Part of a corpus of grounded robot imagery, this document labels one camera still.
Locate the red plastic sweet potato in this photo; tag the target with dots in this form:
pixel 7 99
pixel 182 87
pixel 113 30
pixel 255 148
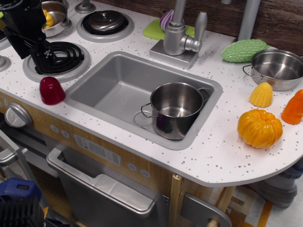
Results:
pixel 51 91

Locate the yellow plastic corn piece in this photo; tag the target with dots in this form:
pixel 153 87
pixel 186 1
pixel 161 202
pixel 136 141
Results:
pixel 262 95

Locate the green plastic cutting board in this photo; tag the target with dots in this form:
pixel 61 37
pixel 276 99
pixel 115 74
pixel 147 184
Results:
pixel 154 31

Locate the back right stove burner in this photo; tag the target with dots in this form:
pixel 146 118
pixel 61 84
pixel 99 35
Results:
pixel 109 36

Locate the purple plastic onion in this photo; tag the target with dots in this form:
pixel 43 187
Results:
pixel 165 19

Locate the blue black clamp device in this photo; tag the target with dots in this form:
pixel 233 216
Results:
pixel 20 204

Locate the grey oven knob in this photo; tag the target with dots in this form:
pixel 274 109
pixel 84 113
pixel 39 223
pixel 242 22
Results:
pixel 16 116

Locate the grey vertical pole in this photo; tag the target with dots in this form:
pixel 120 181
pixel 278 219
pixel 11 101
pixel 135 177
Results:
pixel 248 20

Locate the black front stove burner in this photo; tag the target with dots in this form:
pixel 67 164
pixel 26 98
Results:
pixel 72 61

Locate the grey toy faucet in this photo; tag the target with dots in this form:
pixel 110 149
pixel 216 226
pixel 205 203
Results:
pixel 177 48

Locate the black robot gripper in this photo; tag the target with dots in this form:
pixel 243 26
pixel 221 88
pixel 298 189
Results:
pixel 43 57

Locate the steel pot in sink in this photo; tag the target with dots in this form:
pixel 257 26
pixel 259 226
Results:
pixel 174 107

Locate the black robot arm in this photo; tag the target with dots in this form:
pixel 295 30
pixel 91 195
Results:
pixel 22 24

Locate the steel pot lid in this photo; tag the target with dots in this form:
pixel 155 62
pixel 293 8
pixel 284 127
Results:
pixel 105 20

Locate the steel pan on counter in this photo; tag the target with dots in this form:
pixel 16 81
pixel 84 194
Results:
pixel 283 70

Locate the yellow plastic pepper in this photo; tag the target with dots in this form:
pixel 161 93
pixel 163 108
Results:
pixel 49 20

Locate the green plastic bitter gourd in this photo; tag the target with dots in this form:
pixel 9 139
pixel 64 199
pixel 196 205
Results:
pixel 243 50

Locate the orange plastic carrot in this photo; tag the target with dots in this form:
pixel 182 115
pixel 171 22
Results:
pixel 293 112

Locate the orange plastic pumpkin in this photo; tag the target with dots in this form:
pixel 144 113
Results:
pixel 259 128

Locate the steel bowl on stove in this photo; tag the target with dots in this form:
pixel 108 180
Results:
pixel 59 13

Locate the grey toy sink basin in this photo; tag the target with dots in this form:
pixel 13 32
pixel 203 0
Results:
pixel 118 90

